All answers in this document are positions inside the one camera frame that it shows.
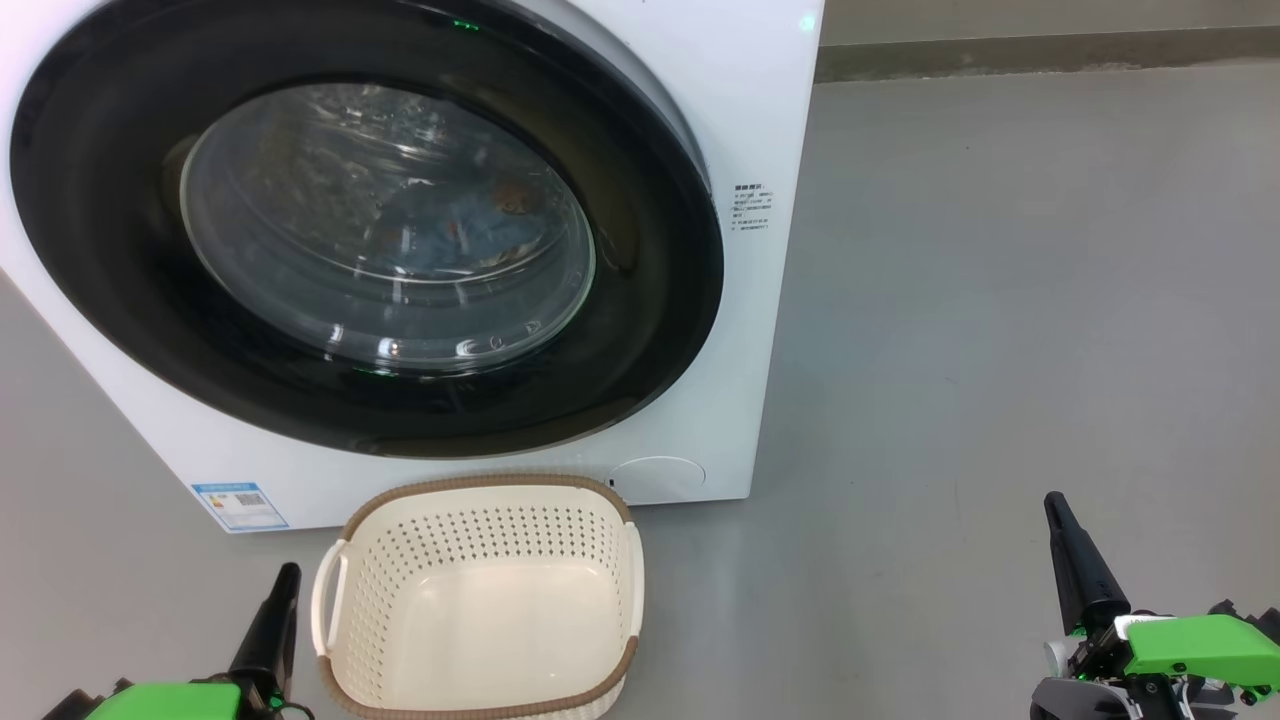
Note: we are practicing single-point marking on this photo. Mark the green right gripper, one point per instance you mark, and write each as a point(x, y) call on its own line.
point(1190, 650)

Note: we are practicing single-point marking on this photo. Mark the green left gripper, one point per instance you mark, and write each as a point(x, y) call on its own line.
point(170, 702)

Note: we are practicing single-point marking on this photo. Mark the black round glass washer door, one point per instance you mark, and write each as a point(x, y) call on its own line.
point(100, 250)

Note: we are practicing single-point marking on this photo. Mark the blue garment with orange print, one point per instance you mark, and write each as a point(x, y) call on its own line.
point(515, 205)
point(430, 240)

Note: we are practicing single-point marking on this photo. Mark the white front-load washing machine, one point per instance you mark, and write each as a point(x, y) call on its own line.
point(740, 380)

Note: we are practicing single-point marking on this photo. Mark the blue white energy label sticker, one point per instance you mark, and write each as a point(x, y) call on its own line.
point(240, 505)

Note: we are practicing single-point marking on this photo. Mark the cream perforated laundry basket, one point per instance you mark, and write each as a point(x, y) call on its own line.
point(480, 620)

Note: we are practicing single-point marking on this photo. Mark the round white filter cover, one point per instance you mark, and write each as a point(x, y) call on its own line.
point(655, 480)

